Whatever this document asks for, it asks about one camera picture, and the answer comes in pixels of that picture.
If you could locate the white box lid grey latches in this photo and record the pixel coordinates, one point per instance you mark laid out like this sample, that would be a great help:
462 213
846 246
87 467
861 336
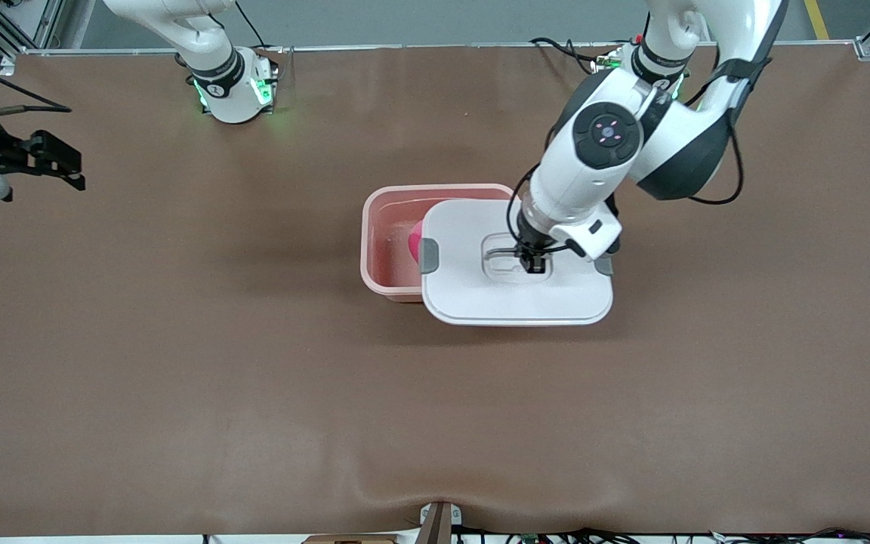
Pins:
480 302

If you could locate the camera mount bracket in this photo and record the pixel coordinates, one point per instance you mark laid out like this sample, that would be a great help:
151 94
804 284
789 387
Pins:
439 525

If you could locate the large table mat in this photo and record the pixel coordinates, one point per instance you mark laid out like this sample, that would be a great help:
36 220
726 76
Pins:
435 415

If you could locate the pink plush toy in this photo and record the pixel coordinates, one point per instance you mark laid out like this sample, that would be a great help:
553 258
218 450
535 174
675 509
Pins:
414 242

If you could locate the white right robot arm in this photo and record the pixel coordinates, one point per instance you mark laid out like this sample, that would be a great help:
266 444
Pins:
227 98

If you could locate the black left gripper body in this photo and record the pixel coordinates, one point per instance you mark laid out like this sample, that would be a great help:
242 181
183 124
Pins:
530 247

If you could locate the wooden board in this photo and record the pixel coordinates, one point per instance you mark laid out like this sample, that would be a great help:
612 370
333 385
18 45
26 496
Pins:
352 539

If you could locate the pink plastic storage box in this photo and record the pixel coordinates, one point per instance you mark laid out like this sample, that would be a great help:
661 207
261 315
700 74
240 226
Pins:
390 249

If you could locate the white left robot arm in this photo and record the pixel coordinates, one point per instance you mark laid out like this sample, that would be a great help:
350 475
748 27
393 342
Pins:
593 174

